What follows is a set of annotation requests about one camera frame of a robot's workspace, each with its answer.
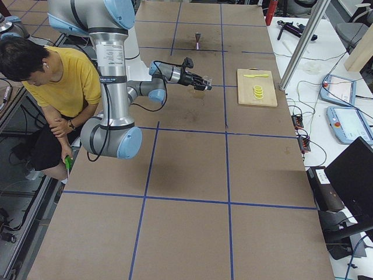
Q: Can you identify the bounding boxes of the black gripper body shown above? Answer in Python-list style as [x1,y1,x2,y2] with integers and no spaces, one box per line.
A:
[178,71,202,86]

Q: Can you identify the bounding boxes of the steel double jigger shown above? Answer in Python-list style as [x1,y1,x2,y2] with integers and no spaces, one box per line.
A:
[195,32,201,50]

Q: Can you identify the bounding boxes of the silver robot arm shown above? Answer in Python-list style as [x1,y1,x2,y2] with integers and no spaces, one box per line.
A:
[48,1,212,159]
[1,14,30,40]

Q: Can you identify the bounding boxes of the yellow plastic knife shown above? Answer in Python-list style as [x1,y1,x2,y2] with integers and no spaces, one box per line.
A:
[243,73,270,78]

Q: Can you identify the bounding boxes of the bamboo cutting board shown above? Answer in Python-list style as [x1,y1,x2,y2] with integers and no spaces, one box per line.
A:
[237,69,277,107]

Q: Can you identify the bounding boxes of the seated person yellow shirt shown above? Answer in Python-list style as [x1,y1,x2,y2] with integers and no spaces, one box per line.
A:
[1,37,101,184]

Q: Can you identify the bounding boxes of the left blue teach pendant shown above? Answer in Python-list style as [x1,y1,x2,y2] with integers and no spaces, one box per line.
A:
[319,74,356,106]

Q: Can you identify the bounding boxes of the blue teach pendant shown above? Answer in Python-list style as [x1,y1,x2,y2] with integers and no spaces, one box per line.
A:
[319,74,356,106]
[326,106,372,146]

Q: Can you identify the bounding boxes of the right blue teach pendant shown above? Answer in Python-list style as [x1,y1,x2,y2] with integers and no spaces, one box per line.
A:
[326,106,372,146]

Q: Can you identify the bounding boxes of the grey office chair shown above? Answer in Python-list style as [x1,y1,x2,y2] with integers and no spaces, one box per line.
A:
[335,2,372,53]

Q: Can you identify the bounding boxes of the light wooden plank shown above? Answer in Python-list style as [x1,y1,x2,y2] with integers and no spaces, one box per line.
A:
[344,26,373,72]

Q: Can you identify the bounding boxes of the black laptop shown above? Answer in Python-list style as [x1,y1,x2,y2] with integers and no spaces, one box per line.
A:
[318,137,372,260]

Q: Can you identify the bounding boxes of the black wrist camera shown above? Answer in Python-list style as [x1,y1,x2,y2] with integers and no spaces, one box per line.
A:
[182,57,194,69]

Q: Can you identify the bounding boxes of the aluminium frame post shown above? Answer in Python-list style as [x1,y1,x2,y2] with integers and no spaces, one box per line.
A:
[279,0,330,91]

